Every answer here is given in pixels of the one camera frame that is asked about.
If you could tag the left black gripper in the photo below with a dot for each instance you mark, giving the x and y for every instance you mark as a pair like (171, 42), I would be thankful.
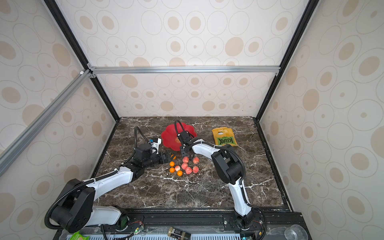
(166, 159)

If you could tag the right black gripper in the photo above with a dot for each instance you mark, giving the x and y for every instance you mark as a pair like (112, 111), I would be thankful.
(184, 149)

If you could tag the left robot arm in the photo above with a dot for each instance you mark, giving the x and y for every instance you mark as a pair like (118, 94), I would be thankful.
(74, 208)

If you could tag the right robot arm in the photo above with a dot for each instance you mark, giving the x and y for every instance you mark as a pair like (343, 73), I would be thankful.
(230, 169)

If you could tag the red flower-shaped fruit bowl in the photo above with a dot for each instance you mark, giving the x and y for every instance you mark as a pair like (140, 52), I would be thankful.
(170, 139)

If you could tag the pink peach top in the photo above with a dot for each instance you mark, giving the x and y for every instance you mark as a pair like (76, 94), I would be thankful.
(185, 159)

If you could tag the pink peach lower centre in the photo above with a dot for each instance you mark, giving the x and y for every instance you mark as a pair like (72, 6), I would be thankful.
(188, 170)

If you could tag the pink peach lower right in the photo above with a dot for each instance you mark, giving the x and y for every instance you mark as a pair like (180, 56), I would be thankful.
(195, 169)

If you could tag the yellow green snack bag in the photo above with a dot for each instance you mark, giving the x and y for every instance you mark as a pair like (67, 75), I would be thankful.
(224, 136)

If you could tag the black battery with gold label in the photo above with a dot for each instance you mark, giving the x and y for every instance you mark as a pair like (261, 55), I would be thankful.
(178, 234)

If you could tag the green packet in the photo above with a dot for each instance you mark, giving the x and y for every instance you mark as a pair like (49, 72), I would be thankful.
(79, 236)

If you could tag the clear plastic cup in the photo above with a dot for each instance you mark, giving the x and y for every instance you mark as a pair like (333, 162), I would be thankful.
(296, 232)

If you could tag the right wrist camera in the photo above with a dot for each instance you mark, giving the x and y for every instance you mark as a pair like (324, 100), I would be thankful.
(186, 138)

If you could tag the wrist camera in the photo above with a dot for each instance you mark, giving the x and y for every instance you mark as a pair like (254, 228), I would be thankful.
(145, 150)
(186, 138)

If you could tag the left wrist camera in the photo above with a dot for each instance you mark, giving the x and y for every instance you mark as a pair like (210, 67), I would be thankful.
(145, 150)

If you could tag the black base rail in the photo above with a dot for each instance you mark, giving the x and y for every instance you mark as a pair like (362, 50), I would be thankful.
(202, 224)

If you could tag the horizontal aluminium rail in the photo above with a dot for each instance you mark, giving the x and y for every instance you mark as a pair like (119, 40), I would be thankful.
(185, 70)

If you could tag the left diagonal aluminium rail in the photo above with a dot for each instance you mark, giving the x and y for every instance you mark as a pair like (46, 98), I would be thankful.
(14, 150)

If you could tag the left black corner post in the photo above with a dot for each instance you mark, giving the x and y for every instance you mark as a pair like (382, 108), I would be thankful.
(59, 18)

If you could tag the black corner post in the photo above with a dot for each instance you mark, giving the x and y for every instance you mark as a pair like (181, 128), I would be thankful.
(59, 18)
(292, 46)

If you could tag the right black corner post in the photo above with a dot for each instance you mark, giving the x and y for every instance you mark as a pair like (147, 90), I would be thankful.
(292, 46)

